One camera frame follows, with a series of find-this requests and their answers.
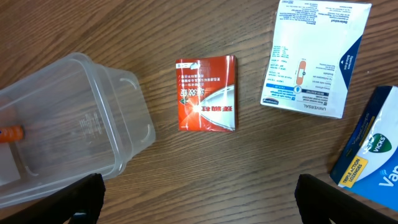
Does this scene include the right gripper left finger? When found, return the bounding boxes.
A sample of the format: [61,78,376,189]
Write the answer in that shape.
[1,174,106,224]

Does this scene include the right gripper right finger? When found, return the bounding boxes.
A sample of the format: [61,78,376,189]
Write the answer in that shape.
[294,174,397,224]

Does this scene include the blue Vicks VapoDrops box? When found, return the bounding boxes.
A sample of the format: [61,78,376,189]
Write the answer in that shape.
[330,86,397,211]

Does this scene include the orange pill bottle white cap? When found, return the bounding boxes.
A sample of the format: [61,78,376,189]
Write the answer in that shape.
[0,126,25,143]

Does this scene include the white plaster box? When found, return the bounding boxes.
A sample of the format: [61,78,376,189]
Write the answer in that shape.
[260,0,372,119]

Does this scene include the red medicine box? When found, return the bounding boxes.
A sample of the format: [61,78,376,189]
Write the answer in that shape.
[175,55,238,132]

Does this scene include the clear plastic container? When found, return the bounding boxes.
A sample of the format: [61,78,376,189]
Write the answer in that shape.
[1,53,155,207]

